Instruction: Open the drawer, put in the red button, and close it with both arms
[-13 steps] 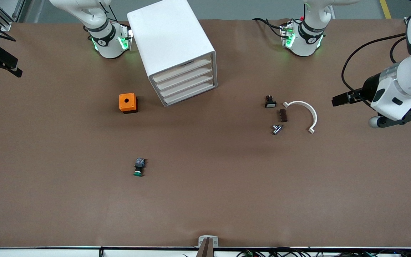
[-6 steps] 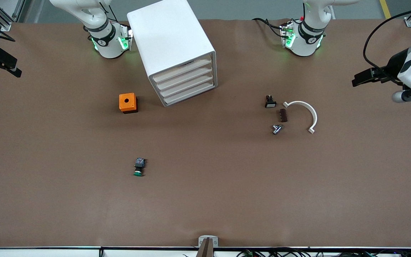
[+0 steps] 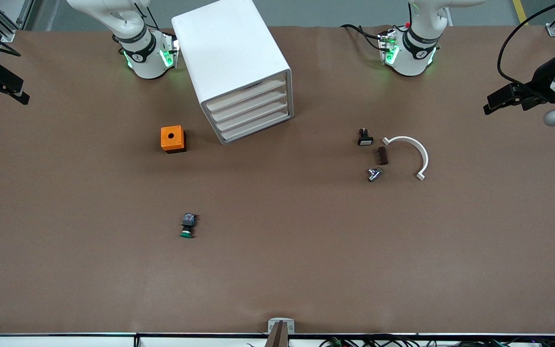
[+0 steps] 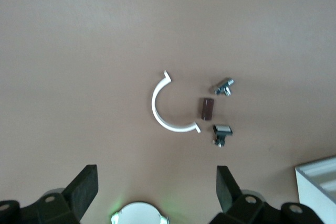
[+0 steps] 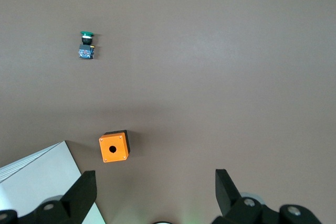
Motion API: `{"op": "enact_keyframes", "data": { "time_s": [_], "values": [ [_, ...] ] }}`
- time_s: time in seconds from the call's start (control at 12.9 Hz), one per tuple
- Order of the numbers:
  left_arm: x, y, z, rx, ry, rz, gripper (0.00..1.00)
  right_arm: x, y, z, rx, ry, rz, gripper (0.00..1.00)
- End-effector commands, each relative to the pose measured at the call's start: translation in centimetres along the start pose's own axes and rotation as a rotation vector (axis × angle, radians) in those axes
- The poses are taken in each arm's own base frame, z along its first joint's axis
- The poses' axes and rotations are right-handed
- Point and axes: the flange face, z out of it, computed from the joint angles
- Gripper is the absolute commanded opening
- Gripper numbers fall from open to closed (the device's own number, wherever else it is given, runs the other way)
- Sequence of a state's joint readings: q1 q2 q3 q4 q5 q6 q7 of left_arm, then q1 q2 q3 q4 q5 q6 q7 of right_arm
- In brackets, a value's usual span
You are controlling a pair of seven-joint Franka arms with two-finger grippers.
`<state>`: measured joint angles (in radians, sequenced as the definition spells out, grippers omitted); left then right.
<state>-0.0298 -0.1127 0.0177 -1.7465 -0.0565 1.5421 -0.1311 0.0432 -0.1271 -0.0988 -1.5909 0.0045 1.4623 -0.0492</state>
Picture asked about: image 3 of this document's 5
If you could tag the brown terminal block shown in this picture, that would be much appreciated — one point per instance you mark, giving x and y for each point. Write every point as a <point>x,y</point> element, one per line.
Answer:
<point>382,156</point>

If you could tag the black white square pushbutton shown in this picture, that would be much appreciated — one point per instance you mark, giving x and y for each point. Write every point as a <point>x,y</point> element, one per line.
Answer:
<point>365,140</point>

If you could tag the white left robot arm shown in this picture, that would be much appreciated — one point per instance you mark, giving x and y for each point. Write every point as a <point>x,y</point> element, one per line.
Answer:
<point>410,60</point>

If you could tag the silver key switch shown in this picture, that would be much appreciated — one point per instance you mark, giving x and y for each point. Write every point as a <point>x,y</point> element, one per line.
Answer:
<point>374,174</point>

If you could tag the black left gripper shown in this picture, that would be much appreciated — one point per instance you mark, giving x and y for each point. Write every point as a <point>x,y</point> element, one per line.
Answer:
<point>543,76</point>

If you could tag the orange box with hole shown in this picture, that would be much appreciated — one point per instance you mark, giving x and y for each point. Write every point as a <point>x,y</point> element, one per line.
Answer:
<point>165,140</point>

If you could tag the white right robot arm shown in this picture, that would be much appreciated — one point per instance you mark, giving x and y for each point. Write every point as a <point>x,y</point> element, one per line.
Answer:
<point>142,60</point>

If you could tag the white curved bracket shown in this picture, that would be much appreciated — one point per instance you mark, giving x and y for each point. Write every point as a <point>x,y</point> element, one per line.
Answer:
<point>425,156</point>

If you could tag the table edge frame rail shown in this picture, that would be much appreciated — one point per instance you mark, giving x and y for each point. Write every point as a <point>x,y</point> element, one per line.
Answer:
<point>65,337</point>

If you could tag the brown paper table cover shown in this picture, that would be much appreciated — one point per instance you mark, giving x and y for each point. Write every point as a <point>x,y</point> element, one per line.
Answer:
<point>306,241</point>

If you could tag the green push button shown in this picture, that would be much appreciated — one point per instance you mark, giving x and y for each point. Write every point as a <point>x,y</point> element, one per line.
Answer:
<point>189,220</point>

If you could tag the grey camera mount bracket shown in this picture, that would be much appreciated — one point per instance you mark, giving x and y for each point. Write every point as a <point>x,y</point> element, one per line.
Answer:
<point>281,325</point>

